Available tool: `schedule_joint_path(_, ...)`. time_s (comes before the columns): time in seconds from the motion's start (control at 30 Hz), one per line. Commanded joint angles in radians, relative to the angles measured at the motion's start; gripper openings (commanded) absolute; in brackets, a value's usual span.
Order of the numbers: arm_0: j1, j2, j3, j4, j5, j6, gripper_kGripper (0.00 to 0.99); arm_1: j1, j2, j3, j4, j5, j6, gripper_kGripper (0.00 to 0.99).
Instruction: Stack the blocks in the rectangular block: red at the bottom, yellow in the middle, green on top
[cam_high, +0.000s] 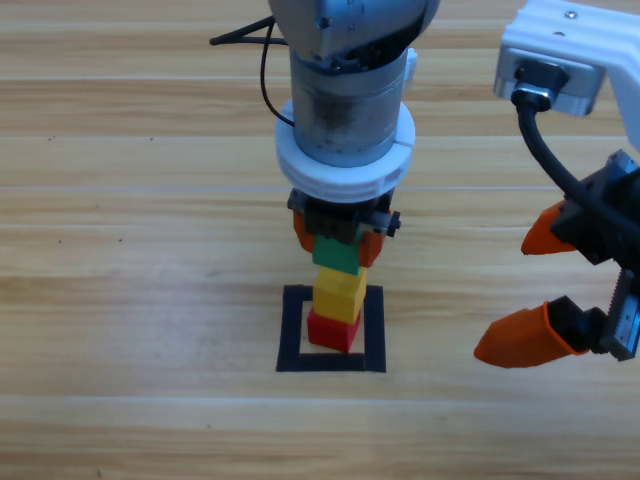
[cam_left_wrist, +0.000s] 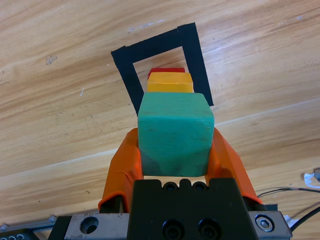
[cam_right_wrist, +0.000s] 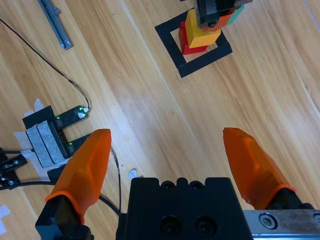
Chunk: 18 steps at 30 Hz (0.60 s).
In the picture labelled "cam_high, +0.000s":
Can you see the black tape square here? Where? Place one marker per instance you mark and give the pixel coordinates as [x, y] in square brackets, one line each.
[290, 345]

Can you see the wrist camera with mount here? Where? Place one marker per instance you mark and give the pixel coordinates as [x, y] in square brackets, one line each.
[411, 65]
[555, 30]

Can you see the red wooden cube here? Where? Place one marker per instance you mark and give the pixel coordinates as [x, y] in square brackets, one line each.
[330, 332]

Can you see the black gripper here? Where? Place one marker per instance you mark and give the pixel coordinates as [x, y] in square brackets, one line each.
[330, 220]
[615, 240]

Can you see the green wooden cube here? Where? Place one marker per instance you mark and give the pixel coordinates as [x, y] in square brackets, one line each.
[335, 255]

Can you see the yellow wooden cube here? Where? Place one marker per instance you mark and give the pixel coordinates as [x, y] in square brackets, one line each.
[337, 300]

